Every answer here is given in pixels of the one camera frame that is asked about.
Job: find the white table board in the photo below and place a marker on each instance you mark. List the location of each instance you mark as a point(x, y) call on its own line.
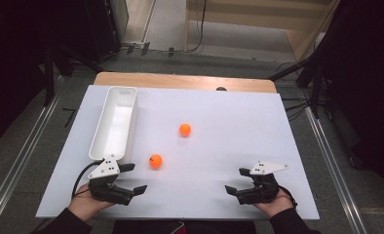
point(229, 146)

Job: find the plain orange ball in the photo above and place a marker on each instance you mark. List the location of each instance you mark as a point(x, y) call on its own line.
point(185, 130)

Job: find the metal floor rail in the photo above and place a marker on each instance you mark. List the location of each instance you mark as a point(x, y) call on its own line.
point(336, 175)
point(24, 152)

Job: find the person's right hand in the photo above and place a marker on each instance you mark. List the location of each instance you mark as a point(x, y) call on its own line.
point(276, 204)

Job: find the wooden table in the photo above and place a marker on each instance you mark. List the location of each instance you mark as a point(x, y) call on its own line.
point(180, 81)

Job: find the person's body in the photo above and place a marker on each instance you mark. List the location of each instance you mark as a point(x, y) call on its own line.
point(180, 228)

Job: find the black metal stand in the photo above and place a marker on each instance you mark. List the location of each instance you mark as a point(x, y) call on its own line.
point(315, 78)
point(50, 74)

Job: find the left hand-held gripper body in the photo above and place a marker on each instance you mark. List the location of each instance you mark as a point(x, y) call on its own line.
point(105, 169)

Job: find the wooden shelf frame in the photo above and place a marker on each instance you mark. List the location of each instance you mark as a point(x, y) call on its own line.
point(297, 39)

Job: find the white plastic bin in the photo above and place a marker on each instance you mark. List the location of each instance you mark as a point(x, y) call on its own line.
point(115, 123)

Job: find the orange ball with black mark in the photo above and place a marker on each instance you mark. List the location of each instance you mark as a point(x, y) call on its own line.
point(156, 161)

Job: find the black cabinet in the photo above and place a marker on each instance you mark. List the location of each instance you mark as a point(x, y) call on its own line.
point(102, 26)

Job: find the person's left hand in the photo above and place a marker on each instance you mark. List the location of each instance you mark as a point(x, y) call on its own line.
point(83, 204)

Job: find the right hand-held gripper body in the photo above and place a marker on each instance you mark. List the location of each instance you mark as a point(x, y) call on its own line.
point(261, 190)

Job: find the dark curtain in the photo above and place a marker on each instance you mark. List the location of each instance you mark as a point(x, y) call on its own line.
point(14, 65)
point(368, 81)

